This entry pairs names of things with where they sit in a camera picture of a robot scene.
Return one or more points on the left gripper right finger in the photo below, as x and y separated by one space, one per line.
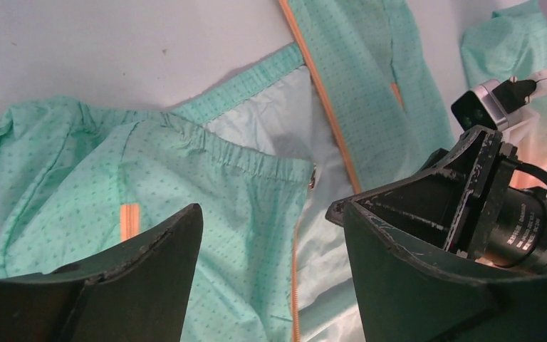
409 290

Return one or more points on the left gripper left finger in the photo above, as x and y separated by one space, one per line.
137 290

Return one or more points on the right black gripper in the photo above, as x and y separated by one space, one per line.
477 199

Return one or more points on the teal and orange jacket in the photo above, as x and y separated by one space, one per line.
349 106

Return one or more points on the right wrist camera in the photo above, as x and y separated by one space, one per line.
502 106

